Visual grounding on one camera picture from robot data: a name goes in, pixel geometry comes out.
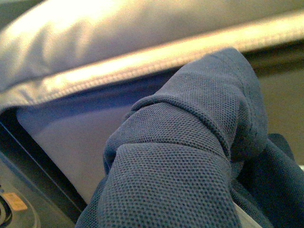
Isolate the navy blue polo shirt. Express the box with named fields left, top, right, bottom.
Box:
left=76, top=48, right=304, bottom=228

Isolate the light grey white garment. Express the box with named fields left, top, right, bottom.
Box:
left=0, top=0, right=304, bottom=205

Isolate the grey front-load washing machine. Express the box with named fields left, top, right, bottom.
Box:
left=0, top=108, right=87, bottom=228

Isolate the orange warning sticker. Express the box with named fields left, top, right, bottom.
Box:
left=3, top=192, right=28, bottom=211

